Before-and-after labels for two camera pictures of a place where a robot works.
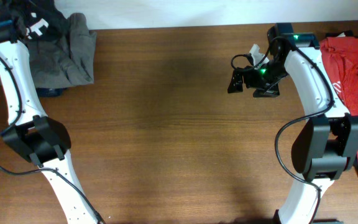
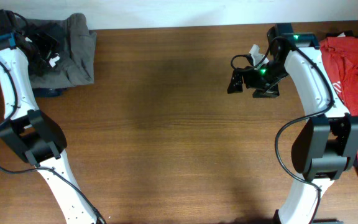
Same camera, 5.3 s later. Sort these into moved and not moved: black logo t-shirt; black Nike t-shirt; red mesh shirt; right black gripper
Moved: black Nike t-shirt
Not moved: red mesh shirt; black logo t-shirt; right black gripper
